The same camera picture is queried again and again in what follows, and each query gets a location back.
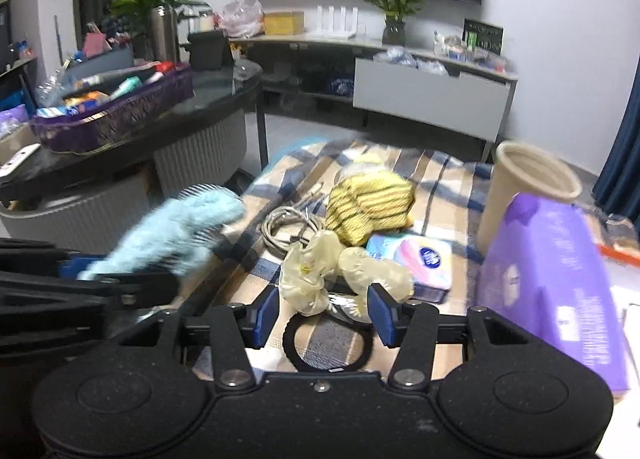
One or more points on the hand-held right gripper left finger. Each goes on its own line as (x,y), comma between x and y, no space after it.
(267,316)

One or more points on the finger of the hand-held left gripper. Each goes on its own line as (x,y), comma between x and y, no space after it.
(75,269)
(125,289)

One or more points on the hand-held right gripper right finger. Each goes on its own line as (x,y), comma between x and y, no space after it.
(382,314)

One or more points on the cream rubber glove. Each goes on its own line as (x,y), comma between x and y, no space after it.
(375,274)
(305,274)

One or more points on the colourful tissue pack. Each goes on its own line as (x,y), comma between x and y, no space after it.
(425,261)

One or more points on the light blue fluffy cloth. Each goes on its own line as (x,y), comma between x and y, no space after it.
(170,229)

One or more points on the white box with orange edge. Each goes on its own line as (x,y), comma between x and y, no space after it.
(627,299)

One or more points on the grey ribbed stool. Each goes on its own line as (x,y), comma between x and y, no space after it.
(65,219)

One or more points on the yellow striped cloth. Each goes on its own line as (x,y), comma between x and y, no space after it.
(370,206)

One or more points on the white remote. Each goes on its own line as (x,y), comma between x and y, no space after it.
(17,161)

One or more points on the plaid blanket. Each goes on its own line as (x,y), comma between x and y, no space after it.
(440,199)

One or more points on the purple patterned tray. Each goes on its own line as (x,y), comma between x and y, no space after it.
(115,121)

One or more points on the purple pack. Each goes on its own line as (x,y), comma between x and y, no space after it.
(550,279)

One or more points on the pile of assorted packets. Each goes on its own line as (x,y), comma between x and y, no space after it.
(95,94)

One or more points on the beige ribbed pot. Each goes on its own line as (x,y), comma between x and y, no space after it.
(510,189)

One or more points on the grey storage bin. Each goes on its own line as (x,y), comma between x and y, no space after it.
(105,64)

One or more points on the round black table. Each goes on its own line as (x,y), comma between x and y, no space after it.
(215,99)

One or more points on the white drawer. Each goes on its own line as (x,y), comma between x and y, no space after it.
(425,94)

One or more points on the pink card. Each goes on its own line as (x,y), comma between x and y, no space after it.
(95,45)

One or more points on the thin grey pole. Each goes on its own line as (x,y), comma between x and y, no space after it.
(58,39)

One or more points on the blue plastic bag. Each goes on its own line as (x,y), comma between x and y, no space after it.
(340,86)

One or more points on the steel thermos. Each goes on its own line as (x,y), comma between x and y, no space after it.
(164,34)

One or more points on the black tablet stand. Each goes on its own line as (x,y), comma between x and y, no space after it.
(207,51)

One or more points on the crumpled plastic bags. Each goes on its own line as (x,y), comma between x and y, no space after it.
(400,59)

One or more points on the white television stand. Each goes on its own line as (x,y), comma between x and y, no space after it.
(310,46)

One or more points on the pile of small items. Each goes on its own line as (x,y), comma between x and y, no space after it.
(460,51)

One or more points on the white cup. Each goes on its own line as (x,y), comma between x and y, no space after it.
(206,21)

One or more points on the blue curtain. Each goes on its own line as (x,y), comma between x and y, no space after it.
(622,164)

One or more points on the yellow box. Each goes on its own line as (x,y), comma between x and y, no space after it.
(283,23)

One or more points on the white router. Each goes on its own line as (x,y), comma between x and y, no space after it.
(332,24)

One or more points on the black and green box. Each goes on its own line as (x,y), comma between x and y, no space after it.
(482,35)

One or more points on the clear plastic bag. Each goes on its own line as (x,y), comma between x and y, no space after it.
(242,16)

